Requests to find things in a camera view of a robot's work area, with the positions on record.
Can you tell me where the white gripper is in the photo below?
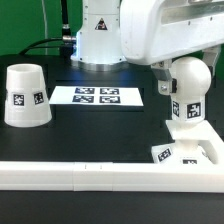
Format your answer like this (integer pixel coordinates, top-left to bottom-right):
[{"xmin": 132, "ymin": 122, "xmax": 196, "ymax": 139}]
[{"xmin": 120, "ymin": 0, "xmax": 224, "ymax": 95}]

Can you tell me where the white L-shaped fence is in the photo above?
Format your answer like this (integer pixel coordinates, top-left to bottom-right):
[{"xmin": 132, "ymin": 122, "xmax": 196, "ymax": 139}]
[{"xmin": 0, "ymin": 133, "xmax": 224, "ymax": 194}]

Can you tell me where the black cable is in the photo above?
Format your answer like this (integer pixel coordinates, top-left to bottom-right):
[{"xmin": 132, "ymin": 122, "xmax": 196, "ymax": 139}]
[{"xmin": 19, "ymin": 0, "xmax": 78, "ymax": 56}]

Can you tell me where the white marker sheet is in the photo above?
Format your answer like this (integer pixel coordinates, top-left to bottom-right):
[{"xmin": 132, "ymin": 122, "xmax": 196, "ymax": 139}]
[{"xmin": 50, "ymin": 86, "xmax": 143, "ymax": 106}]

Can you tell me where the white lamp shade cone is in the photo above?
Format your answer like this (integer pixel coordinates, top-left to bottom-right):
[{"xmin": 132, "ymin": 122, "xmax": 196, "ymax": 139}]
[{"xmin": 4, "ymin": 64, "xmax": 52, "ymax": 127}]

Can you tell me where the white lamp bulb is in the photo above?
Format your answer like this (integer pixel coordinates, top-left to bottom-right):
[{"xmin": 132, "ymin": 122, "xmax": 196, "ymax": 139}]
[{"xmin": 170, "ymin": 57, "xmax": 211, "ymax": 128}]

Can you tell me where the white lamp base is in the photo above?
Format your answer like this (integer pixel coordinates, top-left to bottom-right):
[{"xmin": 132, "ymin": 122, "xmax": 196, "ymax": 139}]
[{"xmin": 151, "ymin": 120, "xmax": 224, "ymax": 166}]

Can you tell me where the white thin cable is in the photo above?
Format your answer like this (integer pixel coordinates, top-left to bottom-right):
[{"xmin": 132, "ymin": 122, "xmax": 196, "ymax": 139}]
[{"xmin": 41, "ymin": 0, "xmax": 50, "ymax": 56}]

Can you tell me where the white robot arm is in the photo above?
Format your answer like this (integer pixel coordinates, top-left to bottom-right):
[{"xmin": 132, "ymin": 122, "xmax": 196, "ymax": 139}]
[{"xmin": 71, "ymin": 0, "xmax": 224, "ymax": 95}]

